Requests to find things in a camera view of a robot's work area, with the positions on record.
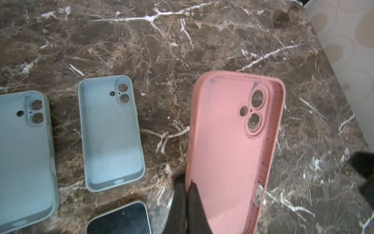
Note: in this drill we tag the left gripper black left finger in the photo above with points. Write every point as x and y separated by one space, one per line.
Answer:
177 219

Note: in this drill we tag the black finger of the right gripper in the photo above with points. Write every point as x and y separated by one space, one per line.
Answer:
363 163

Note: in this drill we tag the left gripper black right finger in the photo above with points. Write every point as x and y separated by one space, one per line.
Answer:
196 218

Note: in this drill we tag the black smartphone white rim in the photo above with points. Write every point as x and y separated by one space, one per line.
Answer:
129 219

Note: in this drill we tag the pink phone case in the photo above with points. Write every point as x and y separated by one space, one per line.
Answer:
235 119

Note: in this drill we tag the light blue phone case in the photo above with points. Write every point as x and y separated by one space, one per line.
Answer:
29 187

